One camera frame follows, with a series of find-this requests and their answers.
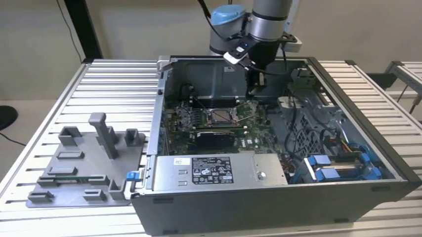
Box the metal socket cover frame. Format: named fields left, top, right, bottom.
left=233, top=100, right=257, bottom=121

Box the grey plastic parts rack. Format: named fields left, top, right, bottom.
left=25, top=112, right=148, bottom=208

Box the silver power supply unit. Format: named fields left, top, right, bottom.
left=152, top=152, right=287, bottom=192

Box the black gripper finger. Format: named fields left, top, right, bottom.
left=245, top=70, right=265, bottom=100

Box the CPU socket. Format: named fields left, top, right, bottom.
left=204, top=105, right=240, bottom=125

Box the long wire locking lever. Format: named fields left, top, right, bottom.
left=237, top=111, right=257, bottom=122

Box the black graphics card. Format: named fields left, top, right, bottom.
left=193, top=130, right=236, bottom=151

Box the hard disk in blue carrier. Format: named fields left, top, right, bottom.
left=304, top=154, right=369, bottom=168
left=312, top=166, right=383, bottom=183

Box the black metal post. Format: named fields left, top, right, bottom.
left=64, top=0, right=105, bottom=64

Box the aluminium frame table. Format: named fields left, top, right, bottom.
left=383, top=60, right=422, bottom=99

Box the black floor cable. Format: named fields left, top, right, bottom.
left=0, top=132, right=26, bottom=147

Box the grey metal drive cage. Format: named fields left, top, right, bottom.
left=268, top=82, right=349, bottom=158

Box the dark grey PC case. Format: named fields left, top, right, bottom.
left=129, top=54, right=422, bottom=235

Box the hooked wire locking lever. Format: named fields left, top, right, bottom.
left=189, top=95, right=209, bottom=111

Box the black box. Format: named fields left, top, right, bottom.
left=365, top=73, right=396, bottom=90

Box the black camera cable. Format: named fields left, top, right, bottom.
left=196, top=0, right=247, bottom=41

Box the green motherboard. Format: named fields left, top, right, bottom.
left=162, top=95, right=291, bottom=158

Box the black chair base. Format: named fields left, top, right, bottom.
left=0, top=105, right=18, bottom=130

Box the thin black wall cable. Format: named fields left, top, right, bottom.
left=54, top=0, right=84, bottom=62

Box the white camera with blue light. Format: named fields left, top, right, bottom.
left=223, top=41, right=256, bottom=66

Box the green RAM stick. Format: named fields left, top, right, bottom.
left=45, top=175, right=102, bottom=185

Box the white box camera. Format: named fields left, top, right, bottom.
left=281, top=36, right=303, bottom=52

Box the black disk wire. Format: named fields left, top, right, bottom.
left=283, top=87, right=333, bottom=158

